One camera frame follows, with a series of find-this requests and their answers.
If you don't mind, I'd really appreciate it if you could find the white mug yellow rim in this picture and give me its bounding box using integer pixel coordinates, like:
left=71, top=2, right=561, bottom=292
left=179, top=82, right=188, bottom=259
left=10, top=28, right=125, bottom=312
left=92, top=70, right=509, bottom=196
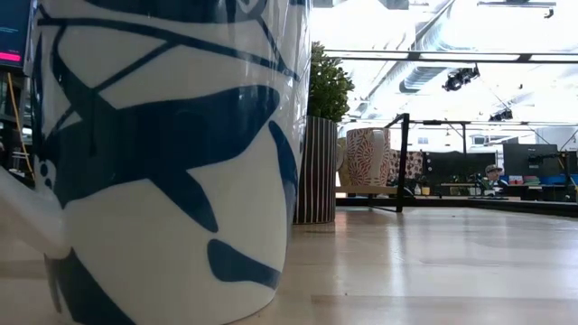
left=345, top=127, right=391, bottom=188

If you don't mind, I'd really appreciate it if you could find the potted green plant striped pot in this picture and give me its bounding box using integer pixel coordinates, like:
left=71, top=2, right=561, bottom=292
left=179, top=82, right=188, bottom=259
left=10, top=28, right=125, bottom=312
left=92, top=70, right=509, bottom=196
left=293, top=41, right=357, bottom=226

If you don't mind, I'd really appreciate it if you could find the red patterned background object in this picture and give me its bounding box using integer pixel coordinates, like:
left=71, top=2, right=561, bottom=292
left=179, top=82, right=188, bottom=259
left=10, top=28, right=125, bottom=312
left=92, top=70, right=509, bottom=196
left=388, top=150, right=424, bottom=181

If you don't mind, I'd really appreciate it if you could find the white mug blue pattern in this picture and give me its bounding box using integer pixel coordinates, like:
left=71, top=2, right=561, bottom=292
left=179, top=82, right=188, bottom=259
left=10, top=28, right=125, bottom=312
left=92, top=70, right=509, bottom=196
left=0, top=0, right=312, bottom=325

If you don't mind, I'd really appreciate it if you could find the black background monitor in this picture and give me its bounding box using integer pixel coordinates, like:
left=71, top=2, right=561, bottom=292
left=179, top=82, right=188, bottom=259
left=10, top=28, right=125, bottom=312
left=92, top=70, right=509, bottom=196
left=502, top=143, right=560, bottom=184
left=424, top=151, right=498, bottom=186

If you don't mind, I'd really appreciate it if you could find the black ceiling spotlight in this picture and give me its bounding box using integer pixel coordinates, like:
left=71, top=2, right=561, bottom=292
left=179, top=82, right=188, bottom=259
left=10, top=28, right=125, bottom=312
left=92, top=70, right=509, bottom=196
left=442, top=65, right=481, bottom=93
left=488, top=107, right=515, bottom=123

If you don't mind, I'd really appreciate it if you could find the person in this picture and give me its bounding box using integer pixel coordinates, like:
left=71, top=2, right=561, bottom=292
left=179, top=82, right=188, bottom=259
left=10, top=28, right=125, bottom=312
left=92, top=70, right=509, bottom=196
left=483, top=163, right=509, bottom=190

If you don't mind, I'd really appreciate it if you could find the blue storage bin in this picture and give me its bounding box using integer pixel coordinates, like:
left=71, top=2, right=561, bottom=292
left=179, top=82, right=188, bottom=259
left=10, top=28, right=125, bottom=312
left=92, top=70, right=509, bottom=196
left=539, top=174, right=578, bottom=187

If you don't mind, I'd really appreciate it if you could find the computer monitor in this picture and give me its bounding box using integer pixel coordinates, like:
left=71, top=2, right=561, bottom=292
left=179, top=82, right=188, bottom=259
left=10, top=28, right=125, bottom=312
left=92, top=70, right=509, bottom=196
left=0, top=0, right=33, bottom=70

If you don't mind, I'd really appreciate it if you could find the black background frame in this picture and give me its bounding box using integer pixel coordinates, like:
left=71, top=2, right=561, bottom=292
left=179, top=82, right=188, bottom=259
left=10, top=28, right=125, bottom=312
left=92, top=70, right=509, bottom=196
left=408, top=118, right=578, bottom=157

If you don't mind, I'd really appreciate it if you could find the yellow cable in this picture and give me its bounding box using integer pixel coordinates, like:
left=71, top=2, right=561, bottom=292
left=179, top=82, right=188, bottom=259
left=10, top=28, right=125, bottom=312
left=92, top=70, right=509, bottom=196
left=5, top=71, right=36, bottom=178

